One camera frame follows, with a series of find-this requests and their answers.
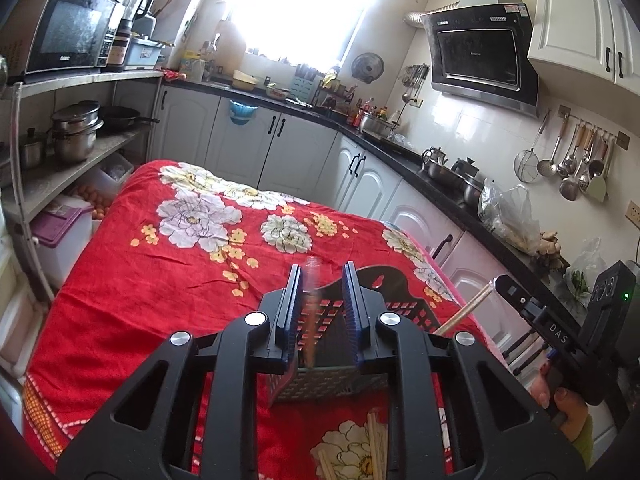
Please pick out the stacked steel pots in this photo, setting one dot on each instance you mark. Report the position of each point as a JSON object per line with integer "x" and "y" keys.
{"x": 75, "y": 132}

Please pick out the small lidded steel pot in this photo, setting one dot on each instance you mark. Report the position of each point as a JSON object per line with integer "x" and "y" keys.
{"x": 32, "y": 150}

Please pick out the plastic bag of greens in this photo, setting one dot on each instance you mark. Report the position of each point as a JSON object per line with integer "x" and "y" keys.
{"x": 587, "y": 272}

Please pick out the person's right forearm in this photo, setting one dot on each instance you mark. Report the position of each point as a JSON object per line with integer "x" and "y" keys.
{"x": 582, "y": 442}

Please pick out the kitchen window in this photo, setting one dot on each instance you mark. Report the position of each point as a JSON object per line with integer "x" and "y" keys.
{"x": 300, "y": 5}

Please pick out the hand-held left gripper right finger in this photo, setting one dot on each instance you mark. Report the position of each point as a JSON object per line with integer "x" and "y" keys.
{"x": 352, "y": 335}

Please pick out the metal shelf rack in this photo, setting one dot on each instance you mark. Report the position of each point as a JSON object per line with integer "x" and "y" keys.
{"x": 45, "y": 180}

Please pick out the row of hanging kitchen utensils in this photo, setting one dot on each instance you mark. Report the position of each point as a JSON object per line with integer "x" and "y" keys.
{"x": 575, "y": 160}

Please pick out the small hanging utensil set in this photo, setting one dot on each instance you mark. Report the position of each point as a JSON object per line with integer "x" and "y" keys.
{"x": 414, "y": 80}

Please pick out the black plastic lattice basket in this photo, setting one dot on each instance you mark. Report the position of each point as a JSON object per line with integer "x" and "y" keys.
{"x": 330, "y": 385}

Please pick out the purple-lid plastic container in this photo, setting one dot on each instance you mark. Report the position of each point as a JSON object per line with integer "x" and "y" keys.
{"x": 57, "y": 240}

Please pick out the black blender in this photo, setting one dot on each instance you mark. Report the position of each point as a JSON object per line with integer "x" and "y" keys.
{"x": 132, "y": 15}

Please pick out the black frying pan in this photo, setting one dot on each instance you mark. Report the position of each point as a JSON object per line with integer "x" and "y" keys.
{"x": 122, "y": 117}

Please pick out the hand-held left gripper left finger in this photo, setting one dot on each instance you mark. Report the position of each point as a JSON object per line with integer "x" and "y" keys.
{"x": 292, "y": 340}

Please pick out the ginger root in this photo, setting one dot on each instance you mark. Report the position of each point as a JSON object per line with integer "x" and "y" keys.
{"x": 550, "y": 247}

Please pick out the seasoning bottle rack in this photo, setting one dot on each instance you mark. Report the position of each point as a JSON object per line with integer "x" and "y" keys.
{"x": 335, "y": 95}

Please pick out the red floral blanket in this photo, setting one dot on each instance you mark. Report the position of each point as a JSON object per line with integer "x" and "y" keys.
{"x": 150, "y": 285}

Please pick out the person's right hand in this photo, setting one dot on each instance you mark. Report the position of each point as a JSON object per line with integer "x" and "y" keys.
{"x": 570, "y": 410}

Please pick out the black range hood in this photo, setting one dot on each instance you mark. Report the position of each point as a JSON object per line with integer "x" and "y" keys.
{"x": 480, "y": 55}

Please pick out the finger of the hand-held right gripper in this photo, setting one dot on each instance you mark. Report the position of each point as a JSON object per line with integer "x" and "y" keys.
{"x": 517, "y": 296}

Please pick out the white upper cabinet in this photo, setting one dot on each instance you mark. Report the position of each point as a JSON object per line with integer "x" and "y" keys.
{"x": 580, "y": 30}

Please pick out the wall socket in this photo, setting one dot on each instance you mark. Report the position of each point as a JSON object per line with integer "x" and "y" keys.
{"x": 635, "y": 212}

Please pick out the blue hanging bowl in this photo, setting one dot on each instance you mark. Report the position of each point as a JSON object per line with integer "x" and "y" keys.
{"x": 242, "y": 112}

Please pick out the small wall fan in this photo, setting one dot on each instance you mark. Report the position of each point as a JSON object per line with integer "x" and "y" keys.
{"x": 367, "y": 66}

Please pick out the steel stove pot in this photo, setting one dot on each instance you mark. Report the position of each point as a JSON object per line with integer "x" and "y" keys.
{"x": 375, "y": 122}

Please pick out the steel lidded pots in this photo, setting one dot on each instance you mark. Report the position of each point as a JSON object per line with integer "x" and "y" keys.
{"x": 465, "y": 180}

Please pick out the white plastic drawer unit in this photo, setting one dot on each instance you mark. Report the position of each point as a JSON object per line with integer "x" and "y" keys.
{"x": 12, "y": 320}

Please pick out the pile of brown eggs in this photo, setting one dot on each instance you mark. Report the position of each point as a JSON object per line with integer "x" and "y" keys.
{"x": 95, "y": 200}

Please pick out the clear plastic box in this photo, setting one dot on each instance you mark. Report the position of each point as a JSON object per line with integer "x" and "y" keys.
{"x": 117, "y": 172}

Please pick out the steel kettle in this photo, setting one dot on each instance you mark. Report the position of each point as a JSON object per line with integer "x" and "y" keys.
{"x": 434, "y": 157}

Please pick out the yellow dish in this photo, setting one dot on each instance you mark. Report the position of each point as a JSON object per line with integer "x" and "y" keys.
{"x": 246, "y": 81}

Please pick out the clear plastic bag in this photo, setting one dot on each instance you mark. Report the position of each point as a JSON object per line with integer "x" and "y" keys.
{"x": 510, "y": 215}

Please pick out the green knife block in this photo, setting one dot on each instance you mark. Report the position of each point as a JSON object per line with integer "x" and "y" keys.
{"x": 304, "y": 87}

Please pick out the black microwave oven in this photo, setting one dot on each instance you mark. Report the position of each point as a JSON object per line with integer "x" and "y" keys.
{"x": 70, "y": 30}

